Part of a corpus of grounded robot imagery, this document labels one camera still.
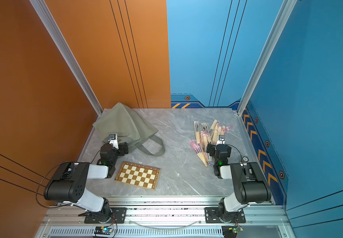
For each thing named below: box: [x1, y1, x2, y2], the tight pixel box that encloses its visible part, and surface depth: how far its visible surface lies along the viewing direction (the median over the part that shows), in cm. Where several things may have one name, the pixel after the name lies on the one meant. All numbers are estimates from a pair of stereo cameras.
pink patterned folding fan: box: [221, 125, 233, 133], surface depth 111 cm
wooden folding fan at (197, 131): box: [193, 120, 201, 144], surface depth 108 cm
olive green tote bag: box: [92, 102, 166, 157], surface depth 100 cm
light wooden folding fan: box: [208, 119, 218, 138], surface depth 111 cm
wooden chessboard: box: [114, 161, 162, 191], surface depth 86 cm
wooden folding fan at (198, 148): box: [188, 139, 208, 167], surface depth 98 cm
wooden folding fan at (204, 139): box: [199, 133, 213, 162], surface depth 102 cm
